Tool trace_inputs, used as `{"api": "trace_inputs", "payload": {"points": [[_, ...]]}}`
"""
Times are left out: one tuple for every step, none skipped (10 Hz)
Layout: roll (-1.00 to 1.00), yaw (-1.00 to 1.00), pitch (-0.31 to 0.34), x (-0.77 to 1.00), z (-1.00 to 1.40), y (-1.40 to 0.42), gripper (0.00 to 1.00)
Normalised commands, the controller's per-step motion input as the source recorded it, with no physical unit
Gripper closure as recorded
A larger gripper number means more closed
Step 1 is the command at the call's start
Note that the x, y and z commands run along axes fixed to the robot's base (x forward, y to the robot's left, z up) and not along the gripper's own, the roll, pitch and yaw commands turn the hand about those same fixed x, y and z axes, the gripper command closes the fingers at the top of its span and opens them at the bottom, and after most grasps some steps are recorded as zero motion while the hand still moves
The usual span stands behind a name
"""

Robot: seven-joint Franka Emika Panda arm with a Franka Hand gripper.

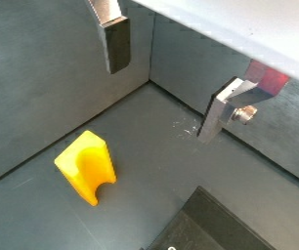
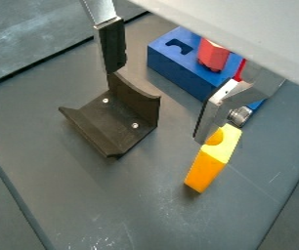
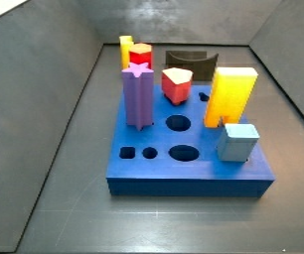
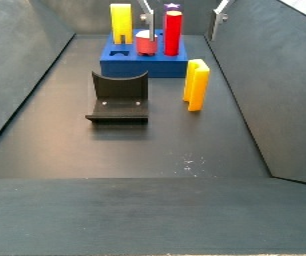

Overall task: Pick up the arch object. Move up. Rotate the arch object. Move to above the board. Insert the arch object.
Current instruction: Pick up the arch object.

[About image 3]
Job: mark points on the red hexagon block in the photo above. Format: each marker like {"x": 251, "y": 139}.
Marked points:
{"x": 141, "y": 54}

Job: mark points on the purple star block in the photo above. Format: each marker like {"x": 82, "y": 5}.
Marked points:
{"x": 138, "y": 90}

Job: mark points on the blue shape sorter board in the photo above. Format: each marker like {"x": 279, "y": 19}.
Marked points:
{"x": 170, "y": 157}

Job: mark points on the black curved stand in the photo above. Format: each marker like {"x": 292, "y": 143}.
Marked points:
{"x": 194, "y": 61}

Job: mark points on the yellow bridge block on board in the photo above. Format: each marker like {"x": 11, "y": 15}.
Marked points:
{"x": 232, "y": 88}

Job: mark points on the yellow arch block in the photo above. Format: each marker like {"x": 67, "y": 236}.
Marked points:
{"x": 126, "y": 43}

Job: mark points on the light blue square block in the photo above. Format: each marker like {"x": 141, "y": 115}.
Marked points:
{"x": 237, "y": 142}

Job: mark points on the red pentagon block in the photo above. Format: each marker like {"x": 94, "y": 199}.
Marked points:
{"x": 177, "y": 80}

